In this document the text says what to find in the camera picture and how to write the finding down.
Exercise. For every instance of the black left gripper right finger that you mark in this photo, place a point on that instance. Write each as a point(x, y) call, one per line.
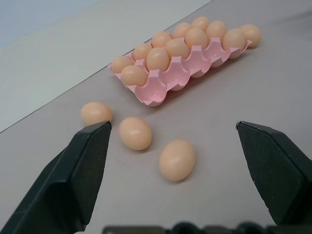
point(275, 170)

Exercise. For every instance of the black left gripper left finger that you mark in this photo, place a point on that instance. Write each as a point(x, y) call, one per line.
point(61, 180)

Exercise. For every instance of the pink egg tray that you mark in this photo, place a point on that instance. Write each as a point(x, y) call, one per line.
point(185, 68)

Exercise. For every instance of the beige plastic egg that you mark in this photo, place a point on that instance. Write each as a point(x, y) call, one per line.
point(161, 39)
point(234, 39)
point(181, 30)
point(177, 48)
point(157, 58)
point(196, 37)
point(215, 29)
point(133, 76)
point(200, 22)
point(252, 34)
point(95, 113)
point(135, 133)
point(121, 64)
point(142, 50)
point(177, 160)

